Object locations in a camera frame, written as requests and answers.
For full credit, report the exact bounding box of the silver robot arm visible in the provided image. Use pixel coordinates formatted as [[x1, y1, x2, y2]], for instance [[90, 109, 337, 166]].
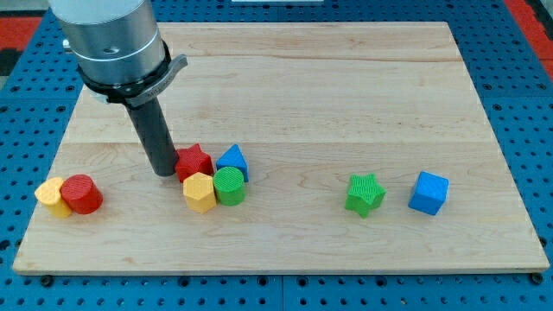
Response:
[[48, 0, 188, 107]]

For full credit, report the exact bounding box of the blue triangle block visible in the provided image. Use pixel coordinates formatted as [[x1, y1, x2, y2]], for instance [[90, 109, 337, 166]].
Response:
[[215, 144, 249, 182]]

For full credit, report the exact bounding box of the yellow heart block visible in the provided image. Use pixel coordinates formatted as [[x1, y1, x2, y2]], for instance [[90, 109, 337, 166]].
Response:
[[35, 177, 73, 218]]

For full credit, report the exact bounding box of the wooden board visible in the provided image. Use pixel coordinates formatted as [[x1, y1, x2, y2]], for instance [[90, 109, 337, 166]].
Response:
[[13, 22, 550, 276]]

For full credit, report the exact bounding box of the green cylinder block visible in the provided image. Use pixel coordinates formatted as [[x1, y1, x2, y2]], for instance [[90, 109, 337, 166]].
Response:
[[213, 167, 245, 206]]

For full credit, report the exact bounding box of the yellow hexagon block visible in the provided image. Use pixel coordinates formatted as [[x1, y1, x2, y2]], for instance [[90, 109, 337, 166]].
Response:
[[183, 172, 217, 213]]

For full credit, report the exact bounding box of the red star block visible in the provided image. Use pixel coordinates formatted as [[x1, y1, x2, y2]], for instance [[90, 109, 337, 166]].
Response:
[[175, 143, 214, 183]]

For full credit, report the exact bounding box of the green star block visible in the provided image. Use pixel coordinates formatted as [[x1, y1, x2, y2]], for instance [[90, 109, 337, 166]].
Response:
[[345, 174, 386, 219]]

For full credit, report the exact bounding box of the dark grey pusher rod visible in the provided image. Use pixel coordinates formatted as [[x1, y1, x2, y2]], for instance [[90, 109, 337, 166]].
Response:
[[126, 98, 178, 177]]

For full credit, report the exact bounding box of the blue cube block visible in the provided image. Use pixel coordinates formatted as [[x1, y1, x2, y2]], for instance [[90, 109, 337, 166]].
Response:
[[408, 171, 449, 216]]

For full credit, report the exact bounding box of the red cylinder block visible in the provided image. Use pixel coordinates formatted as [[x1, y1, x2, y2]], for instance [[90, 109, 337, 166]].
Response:
[[60, 174, 104, 214]]

